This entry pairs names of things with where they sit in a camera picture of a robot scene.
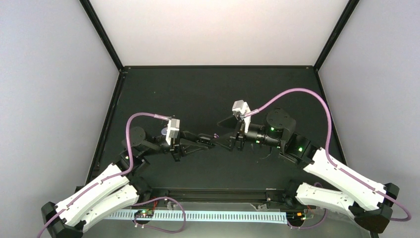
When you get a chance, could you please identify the purple cable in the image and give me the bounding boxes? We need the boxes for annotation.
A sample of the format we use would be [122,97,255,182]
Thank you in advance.
[36,113,173,238]
[243,88,412,230]

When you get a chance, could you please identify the right electronics board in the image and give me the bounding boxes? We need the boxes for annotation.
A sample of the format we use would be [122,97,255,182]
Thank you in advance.
[286,212,314,221]

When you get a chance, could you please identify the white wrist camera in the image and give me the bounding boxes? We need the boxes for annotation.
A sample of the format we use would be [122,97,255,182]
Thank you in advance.
[232,100,251,120]
[165,119,180,145]

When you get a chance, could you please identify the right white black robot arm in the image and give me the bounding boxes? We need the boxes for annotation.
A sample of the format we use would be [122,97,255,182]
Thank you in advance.
[218,109,399,234]

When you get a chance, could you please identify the black frame post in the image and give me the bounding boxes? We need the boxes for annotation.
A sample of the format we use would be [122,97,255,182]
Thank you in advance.
[79,0,124,71]
[314,0,360,72]

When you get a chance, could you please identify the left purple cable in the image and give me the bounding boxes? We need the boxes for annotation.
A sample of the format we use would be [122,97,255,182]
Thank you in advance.
[36,113,173,238]

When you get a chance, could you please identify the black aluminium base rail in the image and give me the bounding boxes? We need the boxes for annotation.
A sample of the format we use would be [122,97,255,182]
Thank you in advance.
[150,188,293,203]

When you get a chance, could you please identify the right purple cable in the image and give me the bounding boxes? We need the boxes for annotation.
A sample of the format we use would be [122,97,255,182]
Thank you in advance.
[243,88,412,230]

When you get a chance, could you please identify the right black frame post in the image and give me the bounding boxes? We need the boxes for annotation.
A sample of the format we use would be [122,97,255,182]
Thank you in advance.
[314,0,360,72]

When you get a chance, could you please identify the clear plastic sheet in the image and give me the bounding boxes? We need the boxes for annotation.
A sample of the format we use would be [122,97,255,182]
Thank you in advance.
[249,202,371,238]

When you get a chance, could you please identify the white slotted cable duct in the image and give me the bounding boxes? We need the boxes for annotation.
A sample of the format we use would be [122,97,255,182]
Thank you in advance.
[106,209,288,224]

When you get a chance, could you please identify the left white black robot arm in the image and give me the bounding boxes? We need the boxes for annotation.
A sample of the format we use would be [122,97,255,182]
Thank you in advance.
[41,126,215,238]

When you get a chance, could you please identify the left black frame post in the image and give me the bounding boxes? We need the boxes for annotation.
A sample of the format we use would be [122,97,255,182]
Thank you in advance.
[79,0,124,71]

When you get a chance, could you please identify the electronics board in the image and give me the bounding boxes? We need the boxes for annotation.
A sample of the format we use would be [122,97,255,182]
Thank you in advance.
[286,212,314,221]
[134,210,154,220]

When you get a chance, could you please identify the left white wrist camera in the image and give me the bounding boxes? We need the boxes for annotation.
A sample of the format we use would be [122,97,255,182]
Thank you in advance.
[165,119,180,145]

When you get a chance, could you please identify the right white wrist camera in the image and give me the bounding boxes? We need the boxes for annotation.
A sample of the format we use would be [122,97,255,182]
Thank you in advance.
[232,100,251,120]

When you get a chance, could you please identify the left electronics board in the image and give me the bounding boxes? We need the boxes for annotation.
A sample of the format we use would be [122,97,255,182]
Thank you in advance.
[134,210,154,220]

